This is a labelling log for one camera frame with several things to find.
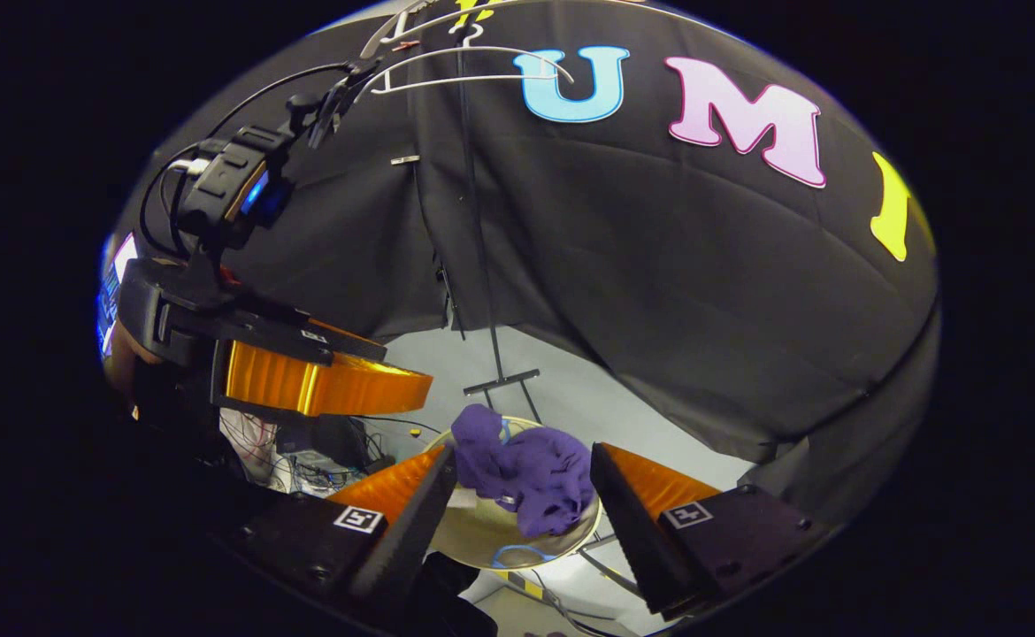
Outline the black clothes rack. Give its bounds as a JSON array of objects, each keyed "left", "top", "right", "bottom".
[{"left": 454, "top": 0, "right": 543, "bottom": 397}]

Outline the purple ribbed jacket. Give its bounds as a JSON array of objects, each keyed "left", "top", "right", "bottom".
[{"left": 451, "top": 404, "right": 596, "bottom": 539}]

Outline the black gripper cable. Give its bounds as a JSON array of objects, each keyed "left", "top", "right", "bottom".
[{"left": 139, "top": 60, "right": 355, "bottom": 259}]

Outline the tangle of cables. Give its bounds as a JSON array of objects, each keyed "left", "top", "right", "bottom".
[{"left": 217, "top": 407, "right": 412, "bottom": 496}]

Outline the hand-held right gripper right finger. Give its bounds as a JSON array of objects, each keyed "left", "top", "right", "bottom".
[{"left": 590, "top": 441, "right": 832, "bottom": 620}]

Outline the white plastic hanger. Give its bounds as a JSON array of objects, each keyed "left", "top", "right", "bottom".
[
  {"left": 360, "top": 0, "right": 502, "bottom": 59},
  {"left": 367, "top": 23, "right": 576, "bottom": 96}
]

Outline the black backdrop cloth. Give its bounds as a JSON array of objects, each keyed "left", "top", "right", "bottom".
[{"left": 119, "top": 0, "right": 941, "bottom": 532}]

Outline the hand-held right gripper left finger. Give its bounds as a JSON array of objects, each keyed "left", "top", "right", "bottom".
[{"left": 226, "top": 442, "right": 458, "bottom": 611}]

